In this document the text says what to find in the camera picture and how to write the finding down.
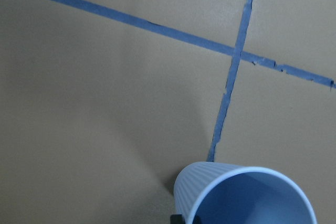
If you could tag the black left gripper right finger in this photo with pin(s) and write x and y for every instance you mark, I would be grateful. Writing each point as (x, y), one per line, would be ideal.
(197, 220)

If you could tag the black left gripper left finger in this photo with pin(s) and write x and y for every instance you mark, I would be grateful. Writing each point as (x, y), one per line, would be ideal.
(177, 219)

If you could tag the blue ribbed plastic cup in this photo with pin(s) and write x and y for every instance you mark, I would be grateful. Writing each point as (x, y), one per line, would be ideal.
(226, 193)

